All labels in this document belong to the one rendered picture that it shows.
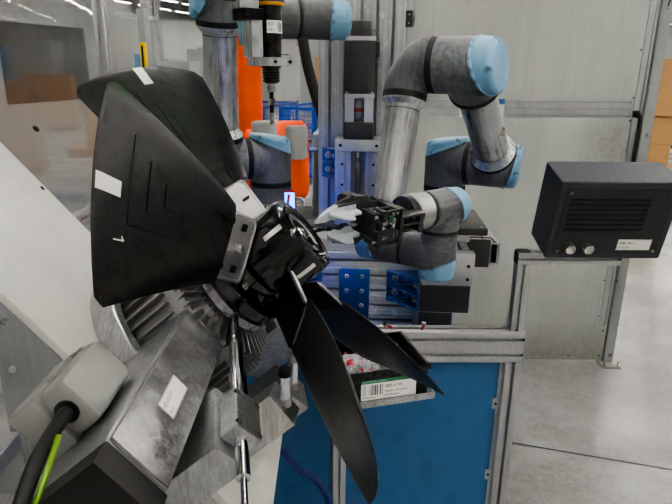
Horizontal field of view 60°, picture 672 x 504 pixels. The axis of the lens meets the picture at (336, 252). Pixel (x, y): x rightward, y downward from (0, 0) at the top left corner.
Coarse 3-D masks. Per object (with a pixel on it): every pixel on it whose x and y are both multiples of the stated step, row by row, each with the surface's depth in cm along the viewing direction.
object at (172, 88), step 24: (120, 72) 85; (168, 72) 91; (192, 72) 95; (96, 96) 81; (144, 96) 85; (168, 96) 88; (192, 96) 91; (168, 120) 86; (192, 120) 88; (216, 120) 91; (192, 144) 86; (216, 144) 88; (216, 168) 86; (240, 168) 88
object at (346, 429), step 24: (312, 312) 73; (312, 336) 74; (312, 360) 75; (336, 360) 65; (312, 384) 76; (336, 384) 68; (336, 408) 70; (360, 408) 56; (336, 432) 72; (360, 432) 62; (360, 456) 66; (360, 480) 69
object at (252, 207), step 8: (232, 184) 87; (240, 184) 87; (232, 192) 86; (240, 192) 87; (248, 192) 87; (240, 200) 86; (248, 200) 87; (256, 200) 87; (240, 208) 86; (248, 208) 86; (256, 208) 87; (264, 208) 87; (256, 216) 86
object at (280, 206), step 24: (264, 216) 81; (288, 216) 82; (264, 240) 79; (288, 240) 78; (312, 240) 85; (264, 264) 79; (288, 264) 79; (240, 288) 80; (264, 288) 82; (264, 312) 82
